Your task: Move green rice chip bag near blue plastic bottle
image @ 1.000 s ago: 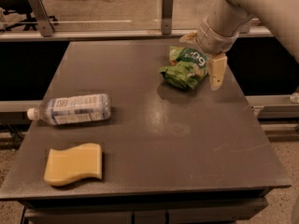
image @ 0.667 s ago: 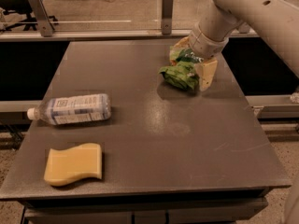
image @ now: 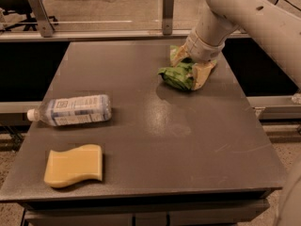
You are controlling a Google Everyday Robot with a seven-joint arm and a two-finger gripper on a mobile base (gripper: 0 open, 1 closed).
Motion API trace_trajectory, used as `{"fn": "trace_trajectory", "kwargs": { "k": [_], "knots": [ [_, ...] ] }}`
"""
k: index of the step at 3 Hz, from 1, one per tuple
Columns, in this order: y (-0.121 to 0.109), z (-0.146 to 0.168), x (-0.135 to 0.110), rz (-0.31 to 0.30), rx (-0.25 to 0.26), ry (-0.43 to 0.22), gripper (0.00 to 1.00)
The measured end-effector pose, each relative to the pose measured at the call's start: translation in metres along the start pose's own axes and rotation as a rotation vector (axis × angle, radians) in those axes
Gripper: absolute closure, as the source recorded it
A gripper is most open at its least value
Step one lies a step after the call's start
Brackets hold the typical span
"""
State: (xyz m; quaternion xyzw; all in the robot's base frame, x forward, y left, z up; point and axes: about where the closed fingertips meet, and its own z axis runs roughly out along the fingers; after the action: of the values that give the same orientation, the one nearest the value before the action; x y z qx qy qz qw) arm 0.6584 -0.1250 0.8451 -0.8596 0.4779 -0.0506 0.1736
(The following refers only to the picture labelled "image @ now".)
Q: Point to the metal bracket post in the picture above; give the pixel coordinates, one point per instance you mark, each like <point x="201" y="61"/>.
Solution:
<point x="44" y="25"/>
<point x="167" y="17"/>

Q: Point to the middle metal bracket post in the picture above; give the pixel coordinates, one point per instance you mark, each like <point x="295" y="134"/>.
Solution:
<point x="167" y="17"/>

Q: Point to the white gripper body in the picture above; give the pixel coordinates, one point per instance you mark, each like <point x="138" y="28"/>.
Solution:
<point x="200" y="48"/>

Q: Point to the clear plastic water bottle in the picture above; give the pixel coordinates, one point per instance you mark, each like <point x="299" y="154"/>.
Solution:
<point x="72" y="111"/>

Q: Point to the yellow sponge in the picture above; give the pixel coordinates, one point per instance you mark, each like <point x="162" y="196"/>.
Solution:
<point x="73" y="166"/>

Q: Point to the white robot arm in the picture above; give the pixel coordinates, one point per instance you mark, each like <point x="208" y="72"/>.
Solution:
<point x="275" y="30"/>

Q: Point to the left metal bracket post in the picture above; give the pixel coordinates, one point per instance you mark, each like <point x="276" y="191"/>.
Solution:
<point x="44" y="25"/>

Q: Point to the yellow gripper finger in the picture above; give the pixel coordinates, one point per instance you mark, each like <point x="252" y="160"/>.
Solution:
<point x="177" y="54"/>
<point x="201" y="72"/>

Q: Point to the green rice chip bag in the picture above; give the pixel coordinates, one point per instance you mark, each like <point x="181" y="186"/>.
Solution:
<point x="180" y="76"/>

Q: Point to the black office chair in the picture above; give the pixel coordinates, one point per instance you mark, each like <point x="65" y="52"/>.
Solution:
<point x="21" y="7"/>

